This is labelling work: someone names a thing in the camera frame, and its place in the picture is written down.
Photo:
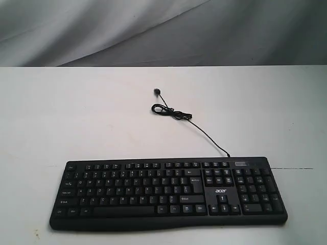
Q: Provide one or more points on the black acer keyboard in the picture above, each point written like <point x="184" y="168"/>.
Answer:
<point x="166" y="193"/>

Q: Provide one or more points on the grey backdrop cloth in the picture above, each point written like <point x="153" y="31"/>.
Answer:
<point x="162" y="33"/>

